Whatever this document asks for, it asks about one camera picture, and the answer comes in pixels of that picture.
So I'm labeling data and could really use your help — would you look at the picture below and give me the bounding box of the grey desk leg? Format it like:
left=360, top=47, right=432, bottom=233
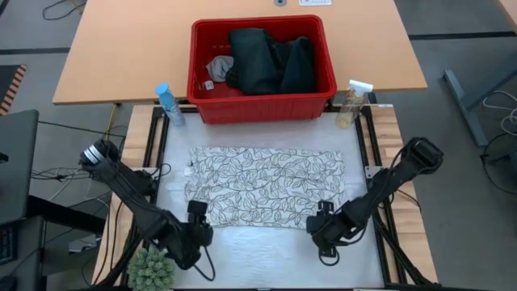
left=443, top=51, right=517, bottom=147

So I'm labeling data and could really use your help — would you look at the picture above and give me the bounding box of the grey cloth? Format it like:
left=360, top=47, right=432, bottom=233
left=205, top=55, right=235, bottom=83

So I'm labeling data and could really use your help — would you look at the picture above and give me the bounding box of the light wooden desk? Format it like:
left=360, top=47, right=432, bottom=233
left=496, top=0, right=517, bottom=32
left=52, top=0, right=428, bottom=105

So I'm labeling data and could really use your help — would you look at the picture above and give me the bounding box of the clear spray bottle white trigger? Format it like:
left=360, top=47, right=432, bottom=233
left=334, top=79, right=375, bottom=130

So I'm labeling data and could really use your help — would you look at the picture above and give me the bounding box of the black side desk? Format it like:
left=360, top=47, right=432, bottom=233
left=0, top=193, right=107, bottom=291

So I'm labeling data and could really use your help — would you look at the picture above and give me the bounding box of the small green potted plant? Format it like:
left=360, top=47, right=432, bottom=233
left=127, top=247, right=177, bottom=291

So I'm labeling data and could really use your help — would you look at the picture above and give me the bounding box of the white leaf-print cloth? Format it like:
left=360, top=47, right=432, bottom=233
left=183, top=145, right=347, bottom=230

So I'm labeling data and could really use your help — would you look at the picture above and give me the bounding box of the black floor cable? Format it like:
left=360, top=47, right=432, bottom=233
left=479, top=132, right=517, bottom=196
left=38, top=120, right=127, bottom=139

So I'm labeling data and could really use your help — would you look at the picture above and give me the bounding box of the yellow cable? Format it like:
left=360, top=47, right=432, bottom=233
left=105, top=103, right=119, bottom=141

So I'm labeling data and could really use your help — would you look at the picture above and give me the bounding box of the red plastic laundry basket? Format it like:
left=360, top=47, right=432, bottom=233
left=186, top=15, right=338, bottom=125

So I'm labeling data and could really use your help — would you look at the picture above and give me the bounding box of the wooden table side board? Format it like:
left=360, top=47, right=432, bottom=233
left=370, top=104, right=439, bottom=285
left=91, top=104, right=158, bottom=286

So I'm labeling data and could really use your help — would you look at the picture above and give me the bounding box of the dark green garment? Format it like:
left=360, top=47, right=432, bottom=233
left=225, top=27, right=317, bottom=96

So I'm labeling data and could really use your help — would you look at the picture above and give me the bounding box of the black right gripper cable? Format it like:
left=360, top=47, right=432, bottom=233
left=317, top=247, right=341, bottom=267

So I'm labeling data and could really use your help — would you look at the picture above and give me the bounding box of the blue spray bottle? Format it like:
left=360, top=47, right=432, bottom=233
left=155, top=82, right=187, bottom=127

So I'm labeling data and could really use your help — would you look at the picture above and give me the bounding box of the black aluminium table frame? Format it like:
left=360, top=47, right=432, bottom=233
left=120, top=103, right=442, bottom=291

